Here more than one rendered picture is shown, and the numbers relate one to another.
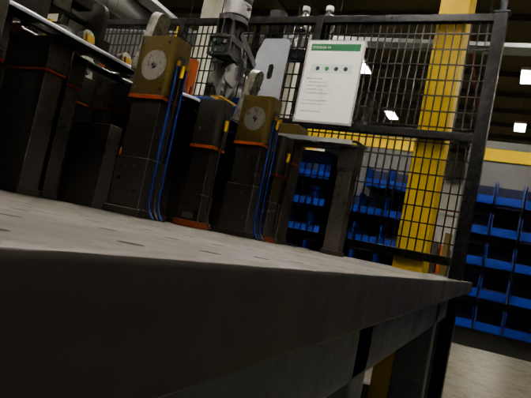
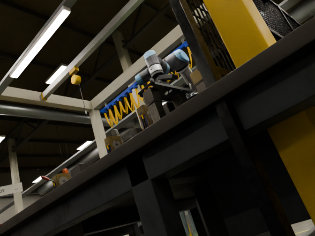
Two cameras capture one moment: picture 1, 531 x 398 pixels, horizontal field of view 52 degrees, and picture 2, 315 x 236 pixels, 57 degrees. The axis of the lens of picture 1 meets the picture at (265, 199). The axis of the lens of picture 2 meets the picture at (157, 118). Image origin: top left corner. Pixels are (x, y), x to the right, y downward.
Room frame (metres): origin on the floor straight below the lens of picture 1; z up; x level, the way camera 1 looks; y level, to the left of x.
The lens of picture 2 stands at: (1.65, -1.26, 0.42)
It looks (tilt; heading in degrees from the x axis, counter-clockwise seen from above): 22 degrees up; 102
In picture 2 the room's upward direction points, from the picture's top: 19 degrees counter-clockwise
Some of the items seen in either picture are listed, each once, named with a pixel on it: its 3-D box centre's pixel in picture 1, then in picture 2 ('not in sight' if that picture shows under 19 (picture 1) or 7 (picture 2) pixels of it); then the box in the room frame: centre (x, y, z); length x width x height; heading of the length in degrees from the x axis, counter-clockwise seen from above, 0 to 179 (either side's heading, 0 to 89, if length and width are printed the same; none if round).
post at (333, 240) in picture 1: (341, 200); (160, 121); (1.44, -0.20, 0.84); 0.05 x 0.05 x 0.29; 62
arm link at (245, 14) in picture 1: (237, 13); (155, 71); (1.44, 0.17, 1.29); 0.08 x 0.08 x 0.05
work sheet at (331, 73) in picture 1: (329, 82); not in sight; (1.93, -0.14, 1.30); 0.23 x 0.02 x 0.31; 62
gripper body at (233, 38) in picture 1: (229, 40); (160, 83); (1.44, 0.18, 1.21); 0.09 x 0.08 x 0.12; 152
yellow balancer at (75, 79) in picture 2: not in sight; (78, 91); (-0.13, 2.35, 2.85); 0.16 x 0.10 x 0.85; 156
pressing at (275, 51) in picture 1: (264, 89); not in sight; (1.72, 0.07, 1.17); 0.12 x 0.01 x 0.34; 62
